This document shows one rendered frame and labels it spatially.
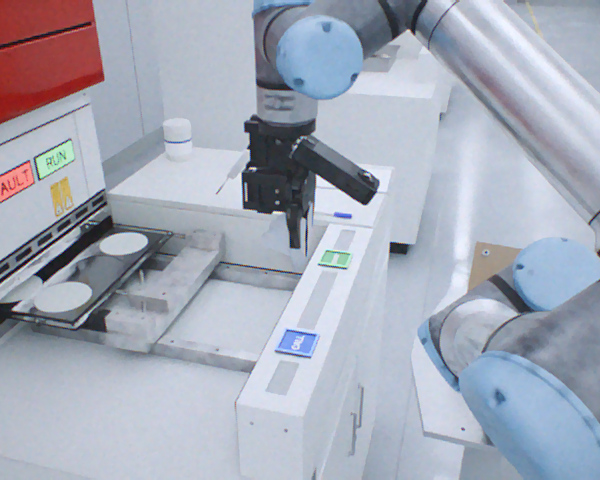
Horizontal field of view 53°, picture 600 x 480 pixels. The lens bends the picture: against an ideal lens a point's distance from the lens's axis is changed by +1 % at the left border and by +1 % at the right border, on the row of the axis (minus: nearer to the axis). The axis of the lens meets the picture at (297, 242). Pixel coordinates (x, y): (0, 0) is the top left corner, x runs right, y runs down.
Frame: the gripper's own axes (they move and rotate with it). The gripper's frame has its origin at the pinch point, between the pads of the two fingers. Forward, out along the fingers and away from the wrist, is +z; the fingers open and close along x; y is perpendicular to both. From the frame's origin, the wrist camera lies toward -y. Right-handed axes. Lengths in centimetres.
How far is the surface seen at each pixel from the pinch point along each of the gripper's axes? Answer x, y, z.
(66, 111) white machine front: -33, 59, -7
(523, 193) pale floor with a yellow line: -301, -61, 111
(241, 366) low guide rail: -7.0, 13.0, 27.5
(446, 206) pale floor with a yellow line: -268, -16, 111
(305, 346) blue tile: 0.7, -0.7, 14.2
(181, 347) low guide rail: -7.0, 24.3, 25.8
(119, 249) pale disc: -28, 48, 21
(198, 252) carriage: -35, 33, 23
